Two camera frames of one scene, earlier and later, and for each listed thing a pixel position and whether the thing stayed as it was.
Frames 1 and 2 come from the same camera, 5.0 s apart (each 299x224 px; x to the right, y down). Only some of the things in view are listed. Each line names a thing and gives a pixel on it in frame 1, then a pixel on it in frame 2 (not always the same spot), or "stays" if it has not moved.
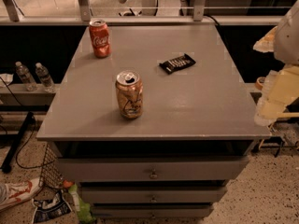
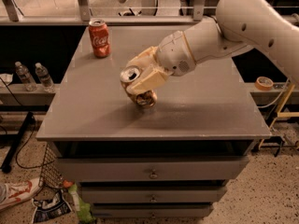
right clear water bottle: [45, 78] stays
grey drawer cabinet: [194, 135] stays
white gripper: [288, 42] to [174, 55]
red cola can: [100, 39] stays
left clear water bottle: [25, 77] stays
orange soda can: [129, 88] to [132, 74]
